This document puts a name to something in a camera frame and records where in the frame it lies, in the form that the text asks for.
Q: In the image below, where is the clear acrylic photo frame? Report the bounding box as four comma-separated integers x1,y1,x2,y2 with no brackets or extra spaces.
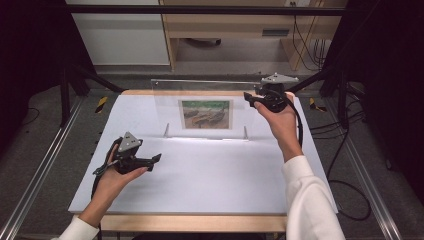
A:
150,78,263,141

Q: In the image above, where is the wooden table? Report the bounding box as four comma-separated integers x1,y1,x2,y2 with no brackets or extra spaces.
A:
99,88,288,234

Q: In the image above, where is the black curtain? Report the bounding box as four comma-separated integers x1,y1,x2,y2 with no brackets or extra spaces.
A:
319,0,424,194
0,0,96,158

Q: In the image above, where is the aluminium floor rail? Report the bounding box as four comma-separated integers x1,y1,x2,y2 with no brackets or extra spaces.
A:
0,96,85,240
324,96,403,240

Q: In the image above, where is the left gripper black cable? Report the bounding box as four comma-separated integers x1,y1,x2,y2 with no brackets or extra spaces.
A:
90,159,120,240

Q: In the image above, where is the white cabinet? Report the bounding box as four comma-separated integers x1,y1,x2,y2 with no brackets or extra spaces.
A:
65,0,171,67

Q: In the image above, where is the black metal crossbar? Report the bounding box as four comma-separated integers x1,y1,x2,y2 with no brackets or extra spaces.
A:
66,4,348,17

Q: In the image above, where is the white wall socket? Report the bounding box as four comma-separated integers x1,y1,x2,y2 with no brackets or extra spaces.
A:
284,0,312,8

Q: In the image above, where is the yellow black floor tape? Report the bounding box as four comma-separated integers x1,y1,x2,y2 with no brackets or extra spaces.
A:
308,96,328,113
95,95,109,115

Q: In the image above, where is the thin black floor cable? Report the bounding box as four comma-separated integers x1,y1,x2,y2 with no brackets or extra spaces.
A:
20,106,41,128

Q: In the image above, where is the painting print postcard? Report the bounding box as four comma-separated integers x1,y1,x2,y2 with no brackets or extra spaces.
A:
178,99,234,130

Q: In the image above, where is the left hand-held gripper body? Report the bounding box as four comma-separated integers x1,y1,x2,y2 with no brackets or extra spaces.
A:
112,131,149,175

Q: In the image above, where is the black metal stand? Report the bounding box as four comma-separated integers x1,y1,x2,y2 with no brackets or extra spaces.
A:
286,64,352,130
59,63,126,128

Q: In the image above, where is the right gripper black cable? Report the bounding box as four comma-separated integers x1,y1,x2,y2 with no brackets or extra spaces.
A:
284,96,305,149

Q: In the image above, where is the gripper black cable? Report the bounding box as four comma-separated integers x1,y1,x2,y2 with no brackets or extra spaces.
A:
90,159,120,240
284,96,305,149

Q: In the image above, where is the white table board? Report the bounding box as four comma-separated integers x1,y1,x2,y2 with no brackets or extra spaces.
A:
68,94,339,215

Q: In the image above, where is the person's right hand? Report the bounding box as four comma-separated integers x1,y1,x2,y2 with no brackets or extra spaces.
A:
253,92,302,150

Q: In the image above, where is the dark curved object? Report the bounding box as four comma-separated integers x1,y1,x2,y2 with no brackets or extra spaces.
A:
184,37,222,47

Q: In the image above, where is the person's left hand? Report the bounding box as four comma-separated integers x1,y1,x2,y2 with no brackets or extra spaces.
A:
95,145,150,203

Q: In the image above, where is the wooden desk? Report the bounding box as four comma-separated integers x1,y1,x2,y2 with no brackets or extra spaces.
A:
159,0,349,72

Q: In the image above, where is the long black floor cable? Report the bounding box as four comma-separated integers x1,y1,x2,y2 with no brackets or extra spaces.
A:
325,109,373,222

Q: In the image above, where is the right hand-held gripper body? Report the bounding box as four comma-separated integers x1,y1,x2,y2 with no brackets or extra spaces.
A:
254,72,300,113

